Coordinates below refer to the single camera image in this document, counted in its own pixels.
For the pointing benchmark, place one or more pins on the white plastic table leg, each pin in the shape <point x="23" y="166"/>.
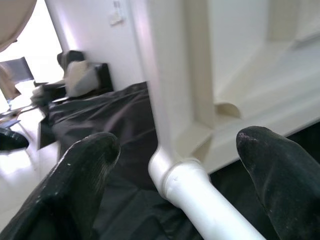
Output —
<point x="200" y="200"/>

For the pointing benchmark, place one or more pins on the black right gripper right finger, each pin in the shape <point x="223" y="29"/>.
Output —
<point x="287" y="187"/>

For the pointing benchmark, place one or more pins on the white plastic table top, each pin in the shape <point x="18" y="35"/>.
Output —
<point x="250" y="75"/>

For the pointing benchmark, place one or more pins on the smooth grey cushion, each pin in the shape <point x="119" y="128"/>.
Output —
<point x="87" y="83"/>

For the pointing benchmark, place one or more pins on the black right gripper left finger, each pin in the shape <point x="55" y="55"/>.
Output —
<point x="67" y="190"/>

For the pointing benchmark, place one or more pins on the beige rounded object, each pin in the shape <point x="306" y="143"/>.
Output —
<point x="12" y="20"/>

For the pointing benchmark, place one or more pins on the black leather armchair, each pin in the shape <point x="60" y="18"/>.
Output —
<point x="105" y="75"/>

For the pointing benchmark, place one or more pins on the cream cushion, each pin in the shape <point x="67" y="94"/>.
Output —
<point x="77" y="70"/>

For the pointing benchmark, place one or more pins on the black rounded object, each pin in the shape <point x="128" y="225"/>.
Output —
<point x="12" y="141"/>

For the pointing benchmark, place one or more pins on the black table cloth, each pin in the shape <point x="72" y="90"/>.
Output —
<point x="120" y="120"/>

